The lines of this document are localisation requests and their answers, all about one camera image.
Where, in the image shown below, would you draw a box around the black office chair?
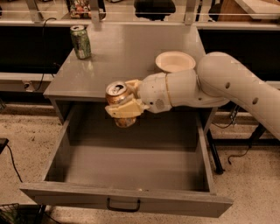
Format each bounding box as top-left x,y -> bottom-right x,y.
134,0 -> 176,21

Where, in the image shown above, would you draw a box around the open grey top drawer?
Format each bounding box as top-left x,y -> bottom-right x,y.
20,104 -> 233,218

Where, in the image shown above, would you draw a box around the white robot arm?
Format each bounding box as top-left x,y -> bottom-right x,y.
105,52 -> 280,139

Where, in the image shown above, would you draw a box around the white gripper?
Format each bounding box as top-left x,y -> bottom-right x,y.
105,73 -> 172,118

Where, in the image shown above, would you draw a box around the white paper bowl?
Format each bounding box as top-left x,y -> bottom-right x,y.
156,52 -> 196,73

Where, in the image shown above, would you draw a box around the black floor cable left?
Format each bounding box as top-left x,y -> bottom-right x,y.
0,137 -> 24,184

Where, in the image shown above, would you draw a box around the green soda can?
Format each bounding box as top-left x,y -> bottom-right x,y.
70,25 -> 91,60

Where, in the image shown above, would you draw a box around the black table leg frame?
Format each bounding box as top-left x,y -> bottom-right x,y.
206,124 -> 280,175

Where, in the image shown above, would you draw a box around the black floor cable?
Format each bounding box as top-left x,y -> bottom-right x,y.
227,145 -> 252,165
0,137 -> 24,184

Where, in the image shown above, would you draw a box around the grey cabinet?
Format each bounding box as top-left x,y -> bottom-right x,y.
44,23 -> 205,127

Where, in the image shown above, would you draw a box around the black drawer handle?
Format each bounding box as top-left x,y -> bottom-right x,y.
106,198 -> 141,213

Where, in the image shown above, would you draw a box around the black cable on wall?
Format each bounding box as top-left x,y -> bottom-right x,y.
34,17 -> 61,93

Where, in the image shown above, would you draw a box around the colourful snack bag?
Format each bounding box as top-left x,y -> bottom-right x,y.
70,0 -> 91,19

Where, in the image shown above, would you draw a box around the black floor cable right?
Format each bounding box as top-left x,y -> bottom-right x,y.
227,145 -> 252,165

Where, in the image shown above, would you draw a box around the orange soda can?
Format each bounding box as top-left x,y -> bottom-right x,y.
105,81 -> 137,128

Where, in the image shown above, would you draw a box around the black wire basket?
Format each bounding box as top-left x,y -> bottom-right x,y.
0,203 -> 21,224

